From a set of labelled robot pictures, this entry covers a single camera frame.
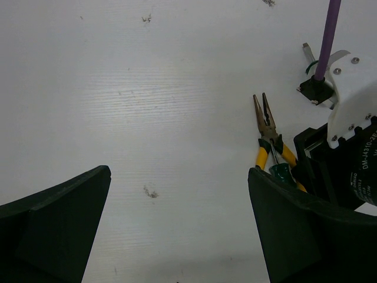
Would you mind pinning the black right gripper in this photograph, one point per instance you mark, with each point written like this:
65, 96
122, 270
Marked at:
325, 172

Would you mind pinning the green handled long screwdriver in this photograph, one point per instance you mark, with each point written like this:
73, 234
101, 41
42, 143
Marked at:
280, 170

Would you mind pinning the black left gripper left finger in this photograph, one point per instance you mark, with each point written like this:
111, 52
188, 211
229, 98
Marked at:
48, 236

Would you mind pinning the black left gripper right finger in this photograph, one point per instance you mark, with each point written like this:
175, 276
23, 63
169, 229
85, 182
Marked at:
307, 239

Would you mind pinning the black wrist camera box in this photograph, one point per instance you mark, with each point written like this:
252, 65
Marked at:
316, 91

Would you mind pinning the stubby green flathead screwdriver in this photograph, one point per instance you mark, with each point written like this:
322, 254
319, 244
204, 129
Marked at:
309, 54

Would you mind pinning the small yellow needle-nose pliers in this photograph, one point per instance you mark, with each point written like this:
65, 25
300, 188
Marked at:
267, 129

